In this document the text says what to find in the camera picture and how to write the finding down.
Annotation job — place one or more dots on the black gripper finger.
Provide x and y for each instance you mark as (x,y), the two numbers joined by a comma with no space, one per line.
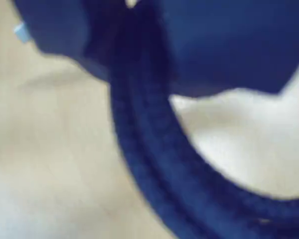
(64,27)
(234,42)

